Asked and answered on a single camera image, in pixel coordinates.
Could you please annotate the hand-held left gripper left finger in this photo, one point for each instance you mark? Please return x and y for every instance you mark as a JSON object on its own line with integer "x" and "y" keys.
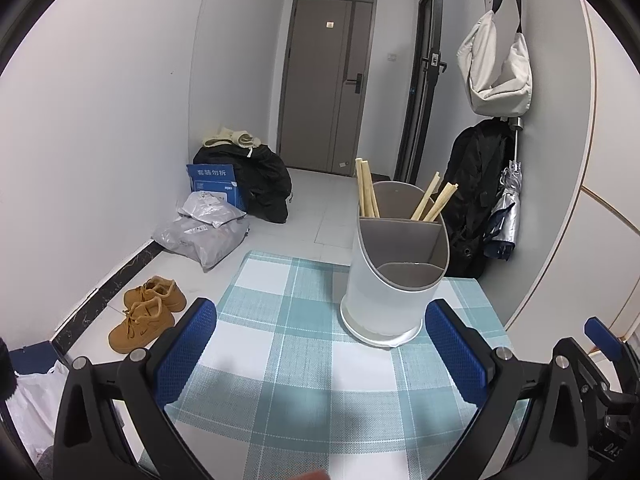
{"x": 187, "y": 350}

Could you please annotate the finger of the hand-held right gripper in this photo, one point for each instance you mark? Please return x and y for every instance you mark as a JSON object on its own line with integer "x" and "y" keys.
{"x": 602, "y": 332}

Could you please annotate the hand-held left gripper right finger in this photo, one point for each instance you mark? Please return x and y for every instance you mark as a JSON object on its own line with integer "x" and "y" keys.
{"x": 455, "y": 355}

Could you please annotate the white utensil holder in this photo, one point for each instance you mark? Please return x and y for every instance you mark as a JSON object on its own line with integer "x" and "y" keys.
{"x": 380, "y": 300}

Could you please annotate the wooden chopstick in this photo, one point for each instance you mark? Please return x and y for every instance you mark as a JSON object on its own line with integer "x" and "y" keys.
{"x": 426, "y": 195}
{"x": 440, "y": 201}
{"x": 360, "y": 185}
{"x": 365, "y": 190}
{"x": 370, "y": 195}
{"x": 446, "y": 203}

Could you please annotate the white shoulder bag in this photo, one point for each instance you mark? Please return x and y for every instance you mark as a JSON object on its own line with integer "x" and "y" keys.
{"x": 500, "y": 85}

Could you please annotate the large grey mailing bag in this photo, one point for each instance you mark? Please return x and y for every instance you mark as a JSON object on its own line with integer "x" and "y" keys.
{"x": 200, "y": 242}

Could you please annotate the teal plaid table mat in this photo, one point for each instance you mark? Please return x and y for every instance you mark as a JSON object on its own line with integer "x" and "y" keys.
{"x": 300, "y": 360}

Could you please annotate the small grey mailing bag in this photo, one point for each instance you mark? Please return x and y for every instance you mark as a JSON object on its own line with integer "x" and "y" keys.
{"x": 210, "y": 210}

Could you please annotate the silver folded umbrella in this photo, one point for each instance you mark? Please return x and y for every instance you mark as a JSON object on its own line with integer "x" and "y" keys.
{"x": 505, "y": 220}

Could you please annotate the white plastic bag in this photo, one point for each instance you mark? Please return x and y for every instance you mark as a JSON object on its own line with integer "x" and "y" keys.
{"x": 35, "y": 405}

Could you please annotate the black backpack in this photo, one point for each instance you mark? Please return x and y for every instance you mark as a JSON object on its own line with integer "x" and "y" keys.
{"x": 475, "y": 185}

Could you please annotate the blue cardboard box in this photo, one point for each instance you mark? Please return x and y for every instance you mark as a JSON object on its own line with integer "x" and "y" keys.
{"x": 212, "y": 180}

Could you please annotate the white wardrobe with gold trim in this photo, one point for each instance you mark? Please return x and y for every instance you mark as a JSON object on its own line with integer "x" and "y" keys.
{"x": 615, "y": 160}

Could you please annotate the black fuzzy object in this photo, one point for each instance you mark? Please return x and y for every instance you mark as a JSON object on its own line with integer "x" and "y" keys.
{"x": 6, "y": 367}

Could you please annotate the black jacket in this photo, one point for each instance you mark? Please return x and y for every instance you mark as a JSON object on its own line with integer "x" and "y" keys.
{"x": 265, "y": 180}

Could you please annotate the beige cloth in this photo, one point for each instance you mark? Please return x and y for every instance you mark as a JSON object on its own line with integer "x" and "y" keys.
{"x": 225, "y": 137}

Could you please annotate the grey entrance door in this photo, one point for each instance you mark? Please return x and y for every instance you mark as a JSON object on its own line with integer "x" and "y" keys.
{"x": 320, "y": 90}

